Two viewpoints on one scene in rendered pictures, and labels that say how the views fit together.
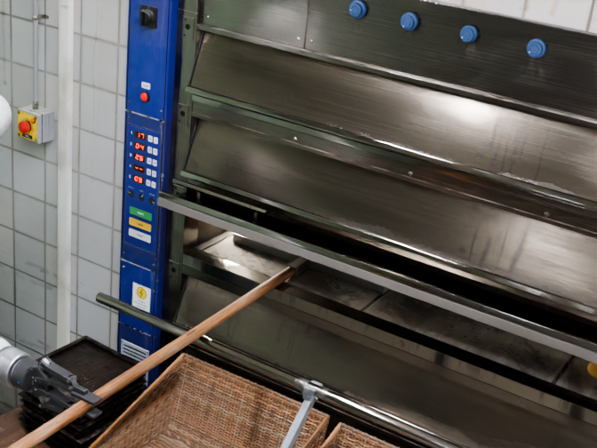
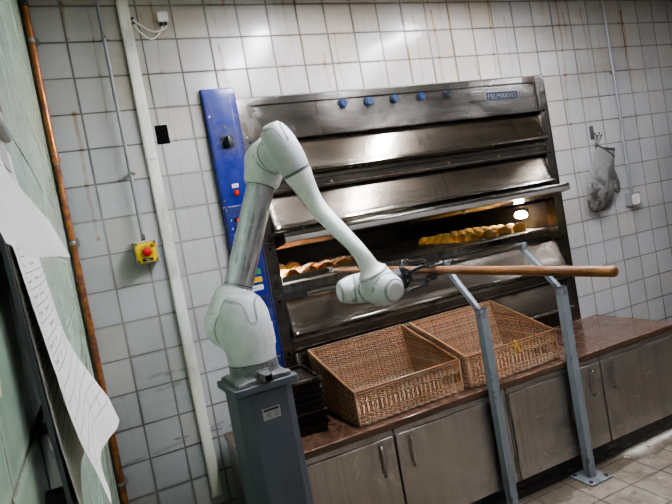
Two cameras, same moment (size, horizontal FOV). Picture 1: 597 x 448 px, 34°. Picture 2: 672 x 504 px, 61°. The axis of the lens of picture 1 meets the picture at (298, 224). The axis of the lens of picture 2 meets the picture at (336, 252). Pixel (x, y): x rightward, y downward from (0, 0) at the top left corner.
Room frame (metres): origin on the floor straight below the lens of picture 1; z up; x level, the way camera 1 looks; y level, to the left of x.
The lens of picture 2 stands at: (0.84, 2.38, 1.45)
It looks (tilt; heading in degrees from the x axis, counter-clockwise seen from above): 3 degrees down; 307
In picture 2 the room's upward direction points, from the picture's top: 10 degrees counter-clockwise
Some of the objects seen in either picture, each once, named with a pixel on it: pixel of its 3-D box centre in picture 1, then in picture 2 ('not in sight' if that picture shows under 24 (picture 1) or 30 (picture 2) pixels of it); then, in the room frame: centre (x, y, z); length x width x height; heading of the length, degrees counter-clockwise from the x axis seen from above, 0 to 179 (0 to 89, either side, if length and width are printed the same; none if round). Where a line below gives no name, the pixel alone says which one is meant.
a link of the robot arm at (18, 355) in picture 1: (13, 367); not in sight; (1.98, 0.64, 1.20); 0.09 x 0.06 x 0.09; 152
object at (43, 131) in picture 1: (35, 124); (145, 252); (3.01, 0.89, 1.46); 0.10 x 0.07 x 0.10; 61
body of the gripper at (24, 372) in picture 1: (35, 379); (400, 278); (1.94, 0.58, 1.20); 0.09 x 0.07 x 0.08; 62
